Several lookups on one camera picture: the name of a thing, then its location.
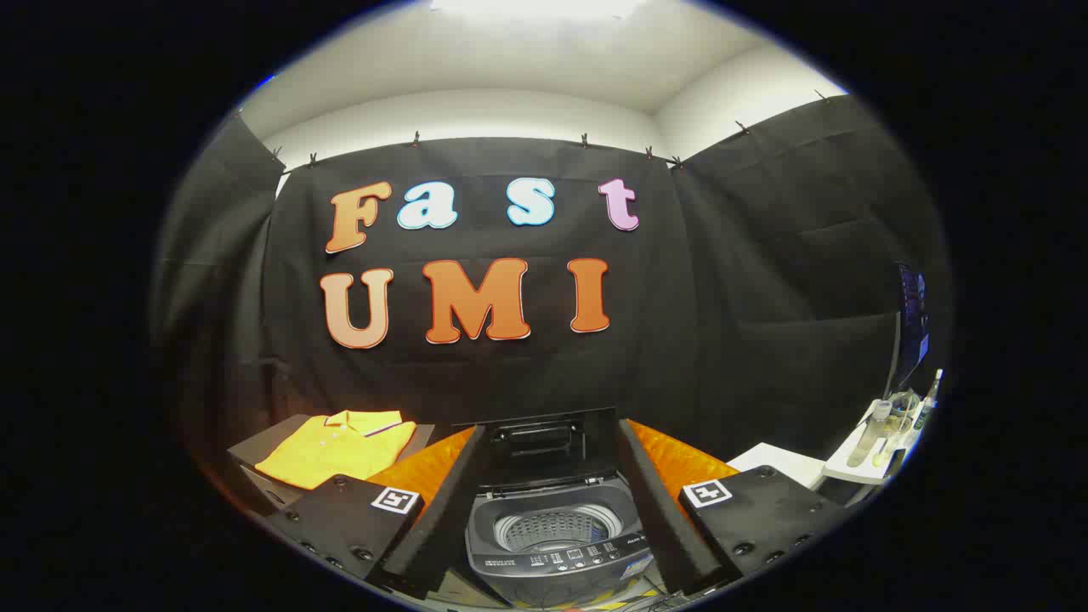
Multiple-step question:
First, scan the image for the slim clear bottle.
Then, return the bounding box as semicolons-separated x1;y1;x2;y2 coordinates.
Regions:
912;368;944;432

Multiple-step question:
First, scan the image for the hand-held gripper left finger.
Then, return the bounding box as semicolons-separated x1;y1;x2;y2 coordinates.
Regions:
263;423;487;600

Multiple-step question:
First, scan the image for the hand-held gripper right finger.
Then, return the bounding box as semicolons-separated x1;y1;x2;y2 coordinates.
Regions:
616;418;851;596

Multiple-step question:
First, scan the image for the black backdrop cloth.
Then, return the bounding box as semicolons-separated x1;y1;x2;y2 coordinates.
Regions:
151;93;951;477

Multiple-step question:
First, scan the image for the yellow polo shirt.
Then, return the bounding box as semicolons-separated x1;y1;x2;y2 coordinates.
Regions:
255;410;417;490

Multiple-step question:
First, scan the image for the clear glass bottle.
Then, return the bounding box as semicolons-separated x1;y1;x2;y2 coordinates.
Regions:
848;399;892;468

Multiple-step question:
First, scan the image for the dark computer monitor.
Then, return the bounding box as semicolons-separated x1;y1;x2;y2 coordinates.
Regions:
891;262;932;394

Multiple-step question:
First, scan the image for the white side table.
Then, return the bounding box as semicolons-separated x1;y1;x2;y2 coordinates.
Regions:
729;442;830;491

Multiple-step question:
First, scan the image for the row of small cloth clips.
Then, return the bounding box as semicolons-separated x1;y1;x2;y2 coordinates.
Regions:
270;89;830;168

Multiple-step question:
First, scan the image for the dark grey cabinet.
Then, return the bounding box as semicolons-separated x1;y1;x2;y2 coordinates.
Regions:
226;414;436;515

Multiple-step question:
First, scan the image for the grey washing machine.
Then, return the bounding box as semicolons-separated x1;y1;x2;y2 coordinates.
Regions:
463;476;660;609

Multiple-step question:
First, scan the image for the white tray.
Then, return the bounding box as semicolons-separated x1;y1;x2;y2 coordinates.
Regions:
823;399;923;485

